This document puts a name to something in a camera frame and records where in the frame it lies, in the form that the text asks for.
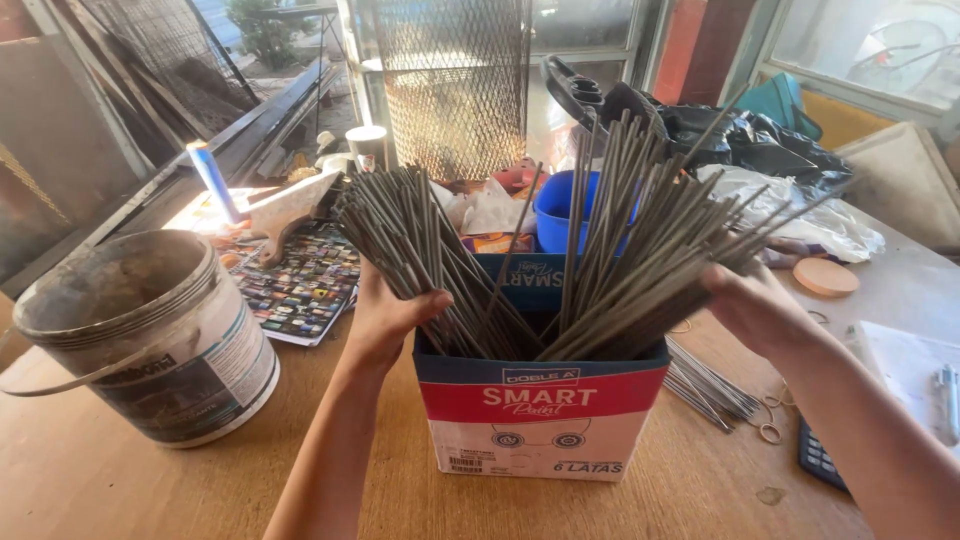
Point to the person's left hand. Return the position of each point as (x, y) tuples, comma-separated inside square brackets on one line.
[(382, 322)]

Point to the person's right hand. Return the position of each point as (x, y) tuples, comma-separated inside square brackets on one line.
[(757, 311)]

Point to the small bundle of grey rods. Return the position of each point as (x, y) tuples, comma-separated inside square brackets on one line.
[(405, 232)]

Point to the large bundle of grey rods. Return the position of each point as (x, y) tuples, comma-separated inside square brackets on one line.
[(645, 247)]

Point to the colourful printed catalogue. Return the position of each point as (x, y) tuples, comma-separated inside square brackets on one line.
[(307, 289)]

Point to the pile of thin metal rods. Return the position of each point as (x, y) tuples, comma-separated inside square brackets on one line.
[(709, 390)]

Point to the clear plastic bag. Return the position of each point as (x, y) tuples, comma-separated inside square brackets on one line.
[(825, 221)]

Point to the orange packet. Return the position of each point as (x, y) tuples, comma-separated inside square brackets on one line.
[(495, 243)]

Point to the wooden cutting board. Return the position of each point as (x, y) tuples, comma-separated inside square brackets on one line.
[(289, 210)]

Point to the white paper sheet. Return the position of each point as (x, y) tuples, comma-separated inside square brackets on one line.
[(900, 367)]

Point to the crumpled white plastic bag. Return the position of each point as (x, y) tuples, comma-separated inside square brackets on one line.
[(487, 210)]

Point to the dark calculator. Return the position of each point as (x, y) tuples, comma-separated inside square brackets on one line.
[(817, 457)]

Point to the black plastic bag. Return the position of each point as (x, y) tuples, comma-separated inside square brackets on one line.
[(750, 142)]

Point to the white cup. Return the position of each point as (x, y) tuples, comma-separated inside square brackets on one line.
[(367, 146)]

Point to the red white cardboard box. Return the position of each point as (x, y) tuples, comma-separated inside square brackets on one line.
[(536, 416)]

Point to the beige cushion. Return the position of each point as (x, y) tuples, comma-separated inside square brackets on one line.
[(907, 184)]

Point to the red plastic item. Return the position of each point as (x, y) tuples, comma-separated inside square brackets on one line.
[(517, 176)]

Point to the blue plastic container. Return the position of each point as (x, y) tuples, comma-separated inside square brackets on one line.
[(553, 214)]

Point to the yellow cloth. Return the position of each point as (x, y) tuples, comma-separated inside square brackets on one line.
[(844, 120)]

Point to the teal bag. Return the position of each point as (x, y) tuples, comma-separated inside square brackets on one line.
[(776, 101)]

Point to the silver pen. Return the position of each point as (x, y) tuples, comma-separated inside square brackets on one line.
[(949, 401)]

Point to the blue tube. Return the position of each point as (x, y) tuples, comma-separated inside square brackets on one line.
[(212, 180)]

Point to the dirty white plastic bucket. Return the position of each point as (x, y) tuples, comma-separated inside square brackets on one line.
[(142, 337)]

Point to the black plastic tool caddy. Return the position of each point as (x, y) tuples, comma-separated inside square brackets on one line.
[(577, 94)]

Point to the heap of metal frames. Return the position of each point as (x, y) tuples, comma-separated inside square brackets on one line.
[(150, 97)]

